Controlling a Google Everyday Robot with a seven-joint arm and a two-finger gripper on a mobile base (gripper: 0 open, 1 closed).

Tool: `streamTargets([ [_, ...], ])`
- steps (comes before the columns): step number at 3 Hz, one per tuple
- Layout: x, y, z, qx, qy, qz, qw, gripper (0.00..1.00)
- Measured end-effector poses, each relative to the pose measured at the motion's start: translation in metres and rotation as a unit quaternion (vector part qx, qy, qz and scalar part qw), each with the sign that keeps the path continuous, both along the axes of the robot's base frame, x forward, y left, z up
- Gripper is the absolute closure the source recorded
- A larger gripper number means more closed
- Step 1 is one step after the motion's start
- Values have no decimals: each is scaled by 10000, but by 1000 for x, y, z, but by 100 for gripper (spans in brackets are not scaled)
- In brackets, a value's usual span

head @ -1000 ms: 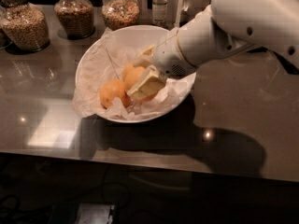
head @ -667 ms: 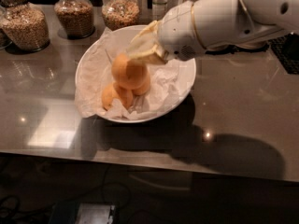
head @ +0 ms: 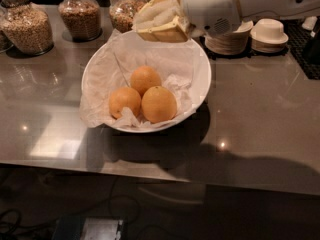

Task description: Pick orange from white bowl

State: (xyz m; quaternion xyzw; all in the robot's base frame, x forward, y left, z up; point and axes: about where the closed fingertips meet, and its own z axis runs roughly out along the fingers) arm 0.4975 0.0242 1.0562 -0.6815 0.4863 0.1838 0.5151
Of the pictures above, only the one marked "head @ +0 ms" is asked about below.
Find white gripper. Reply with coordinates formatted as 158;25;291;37
132;0;241;43

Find orange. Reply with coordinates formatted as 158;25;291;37
108;87;141;119
141;86;177;123
130;66;162;96

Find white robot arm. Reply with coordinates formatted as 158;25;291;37
133;0;320;43

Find white ceramic bowl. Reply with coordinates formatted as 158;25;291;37
81;30;212;134

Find white paper liner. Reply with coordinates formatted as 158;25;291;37
79;29;204;130

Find right glass cereal jar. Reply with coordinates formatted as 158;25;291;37
109;0;147;33

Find glass cereal jar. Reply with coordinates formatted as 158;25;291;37
109;0;147;33
58;0;101;41

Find tall stack paper bowls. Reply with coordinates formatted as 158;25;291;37
205;21;254;56

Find middle glass cereal jar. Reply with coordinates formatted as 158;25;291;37
58;0;101;41

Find small stack paper bowls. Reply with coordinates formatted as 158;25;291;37
250;19;289;53

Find black rubber mat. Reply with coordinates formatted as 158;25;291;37
200;20;320;80

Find large glass grain jar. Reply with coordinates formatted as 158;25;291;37
1;0;54;56

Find glass jar at edge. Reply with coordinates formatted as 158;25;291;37
0;8;13;53

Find grey box under table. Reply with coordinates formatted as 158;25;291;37
52;216;127;240

